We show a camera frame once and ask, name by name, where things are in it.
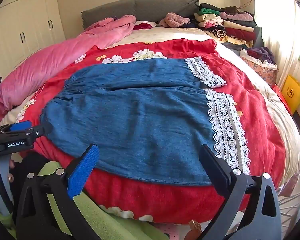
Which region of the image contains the white wire rack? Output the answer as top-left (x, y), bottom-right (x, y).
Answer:
top-left (277, 191), bottom-right (300, 222)

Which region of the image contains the person's left hand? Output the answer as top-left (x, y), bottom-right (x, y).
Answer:
top-left (8, 159), bottom-right (15, 183)

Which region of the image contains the dark red cloth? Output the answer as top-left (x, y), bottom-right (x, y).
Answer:
top-left (134, 22), bottom-right (153, 30)

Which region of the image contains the blue denim pants lace trim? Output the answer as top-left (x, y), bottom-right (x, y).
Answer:
top-left (39, 56), bottom-right (252, 187)

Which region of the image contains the yellow box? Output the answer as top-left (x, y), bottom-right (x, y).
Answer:
top-left (281, 75), bottom-right (300, 114)

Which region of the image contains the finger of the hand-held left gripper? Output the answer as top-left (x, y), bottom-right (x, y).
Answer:
top-left (0, 122), bottom-right (53, 157)
top-left (0, 120), bottom-right (33, 135)

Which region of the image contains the red floral bedspread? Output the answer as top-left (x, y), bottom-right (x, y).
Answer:
top-left (20, 39), bottom-right (287, 224)

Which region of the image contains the pile of folded clothes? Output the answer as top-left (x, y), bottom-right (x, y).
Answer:
top-left (194, 3), bottom-right (262, 50)

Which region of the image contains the beige bed sheet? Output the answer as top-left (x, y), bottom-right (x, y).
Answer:
top-left (0, 27), bottom-right (300, 198)

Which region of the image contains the pink fluffy garment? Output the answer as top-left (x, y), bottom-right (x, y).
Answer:
top-left (159, 12), bottom-right (190, 28)

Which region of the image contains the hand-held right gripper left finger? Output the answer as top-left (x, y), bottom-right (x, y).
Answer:
top-left (16, 144), bottom-right (100, 240)

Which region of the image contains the grey upholstered headboard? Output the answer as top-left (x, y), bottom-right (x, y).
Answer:
top-left (81, 0), bottom-right (200, 29)

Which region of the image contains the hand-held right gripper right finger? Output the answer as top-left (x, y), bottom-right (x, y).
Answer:
top-left (199, 144), bottom-right (283, 240)

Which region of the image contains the cream curtain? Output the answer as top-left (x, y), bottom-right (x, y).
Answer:
top-left (252, 0), bottom-right (300, 80)

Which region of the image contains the pink quilt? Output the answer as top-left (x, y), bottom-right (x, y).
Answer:
top-left (0, 15), bottom-right (137, 125)

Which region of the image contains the brown translucent clip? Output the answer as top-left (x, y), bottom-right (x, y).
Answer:
top-left (187, 219), bottom-right (203, 240)

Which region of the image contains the green fleece garment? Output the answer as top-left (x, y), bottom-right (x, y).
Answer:
top-left (0, 161), bottom-right (170, 240)

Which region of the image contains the floral basket of clothes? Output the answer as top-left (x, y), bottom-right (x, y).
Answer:
top-left (240, 46), bottom-right (279, 88)

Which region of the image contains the cream wardrobe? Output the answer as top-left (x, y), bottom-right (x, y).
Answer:
top-left (0, 0), bottom-right (65, 80)

